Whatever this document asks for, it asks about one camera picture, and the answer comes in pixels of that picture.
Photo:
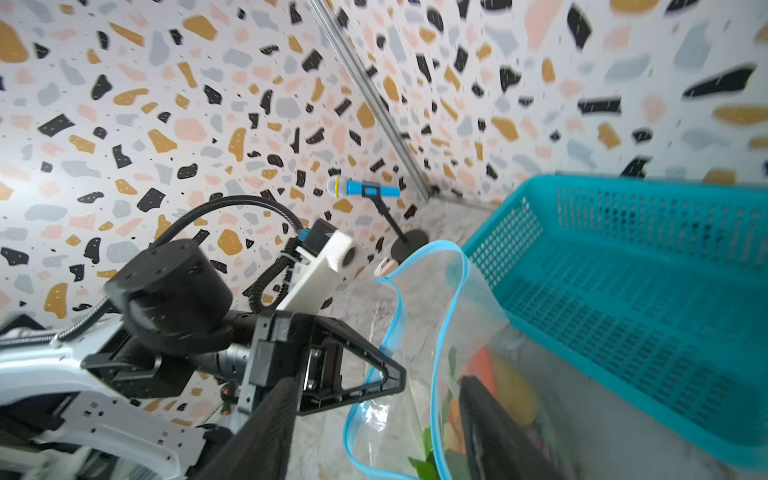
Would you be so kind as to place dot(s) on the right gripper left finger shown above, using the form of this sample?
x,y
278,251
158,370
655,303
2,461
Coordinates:
x,y
261,447

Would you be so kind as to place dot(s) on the clear zip top bag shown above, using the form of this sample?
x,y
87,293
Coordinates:
x,y
444,313

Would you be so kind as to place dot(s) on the yellow green toy mango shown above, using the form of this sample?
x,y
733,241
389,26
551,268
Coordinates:
x,y
514,392

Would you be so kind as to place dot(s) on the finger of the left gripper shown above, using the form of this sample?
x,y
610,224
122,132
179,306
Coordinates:
x,y
342,368

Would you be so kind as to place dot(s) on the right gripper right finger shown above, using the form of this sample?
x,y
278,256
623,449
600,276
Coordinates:
x,y
496,446

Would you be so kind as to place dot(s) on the orange toy carrot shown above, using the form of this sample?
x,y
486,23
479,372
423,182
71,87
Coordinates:
x,y
481,366

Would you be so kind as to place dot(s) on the teal plastic basket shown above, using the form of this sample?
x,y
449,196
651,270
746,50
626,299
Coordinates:
x,y
656,290

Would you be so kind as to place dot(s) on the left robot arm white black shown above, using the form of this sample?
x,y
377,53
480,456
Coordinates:
x,y
63,399

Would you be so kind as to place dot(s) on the green toy leaf vegetable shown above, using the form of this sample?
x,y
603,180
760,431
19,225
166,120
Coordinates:
x,y
426,468

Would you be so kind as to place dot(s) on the blue microphone on stand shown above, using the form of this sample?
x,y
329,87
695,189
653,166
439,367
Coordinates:
x,y
407,243

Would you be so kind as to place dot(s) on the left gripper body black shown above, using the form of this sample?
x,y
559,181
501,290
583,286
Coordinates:
x,y
177,318

